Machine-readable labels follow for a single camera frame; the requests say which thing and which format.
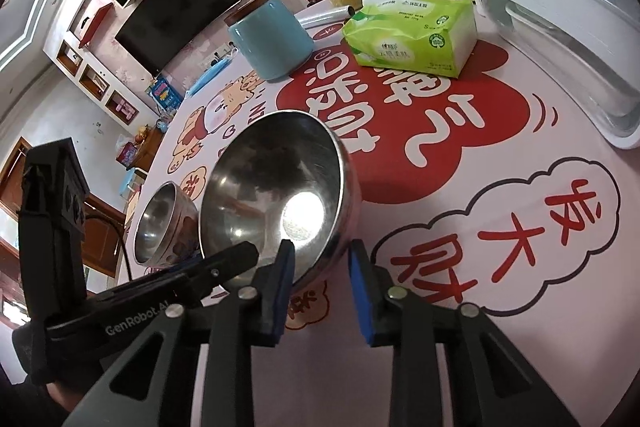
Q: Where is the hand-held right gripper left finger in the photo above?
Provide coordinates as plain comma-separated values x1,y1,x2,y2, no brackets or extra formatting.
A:
65,239,296,427

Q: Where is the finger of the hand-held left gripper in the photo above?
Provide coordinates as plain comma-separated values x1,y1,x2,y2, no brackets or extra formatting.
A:
94,253,222,300
174,241,261,309

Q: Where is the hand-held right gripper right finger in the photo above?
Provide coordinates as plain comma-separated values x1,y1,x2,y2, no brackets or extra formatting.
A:
348,239,583,427

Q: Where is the pink patterned steel bowl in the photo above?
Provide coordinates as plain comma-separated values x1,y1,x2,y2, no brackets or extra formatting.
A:
132,181,211,267

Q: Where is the round steel bowl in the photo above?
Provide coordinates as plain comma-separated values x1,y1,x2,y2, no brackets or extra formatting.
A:
199,109,362,295

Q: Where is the wooden door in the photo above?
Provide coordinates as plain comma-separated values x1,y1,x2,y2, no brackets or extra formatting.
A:
0,136,127,279

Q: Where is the red gift box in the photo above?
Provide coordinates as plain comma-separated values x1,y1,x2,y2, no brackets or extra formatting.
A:
116,142,141,168

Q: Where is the wooden television cabinet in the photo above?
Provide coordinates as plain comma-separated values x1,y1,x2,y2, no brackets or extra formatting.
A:
131,127,166,172

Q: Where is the blue printed box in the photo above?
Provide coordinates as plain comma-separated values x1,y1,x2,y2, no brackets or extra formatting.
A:
146,76,183,110

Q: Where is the pink printed tablecloth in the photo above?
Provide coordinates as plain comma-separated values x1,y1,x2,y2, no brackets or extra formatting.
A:
120,0,640,427

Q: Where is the blue face mask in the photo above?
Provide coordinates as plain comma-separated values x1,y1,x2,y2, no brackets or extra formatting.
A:
186,57,235,100

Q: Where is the teal jar with wooden lid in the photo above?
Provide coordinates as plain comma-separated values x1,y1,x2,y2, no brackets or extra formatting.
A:
223,0,315,82

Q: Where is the black television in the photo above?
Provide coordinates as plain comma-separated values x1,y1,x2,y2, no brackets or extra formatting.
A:
115,0,243,76

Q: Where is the foil roll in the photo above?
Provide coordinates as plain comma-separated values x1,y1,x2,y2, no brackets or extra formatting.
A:
299,5,362,29

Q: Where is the green tissue pack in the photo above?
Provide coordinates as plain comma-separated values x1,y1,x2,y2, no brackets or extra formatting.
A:
341,0,477,79

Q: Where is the white dish cabinet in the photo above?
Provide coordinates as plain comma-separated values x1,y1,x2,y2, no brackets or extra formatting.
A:
447,0,640,151

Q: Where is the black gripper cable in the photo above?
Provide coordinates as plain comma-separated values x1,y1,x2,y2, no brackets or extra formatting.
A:
82,213,132,283

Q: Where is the red wall shelf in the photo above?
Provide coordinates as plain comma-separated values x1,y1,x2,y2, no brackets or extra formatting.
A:
77,3,112,49

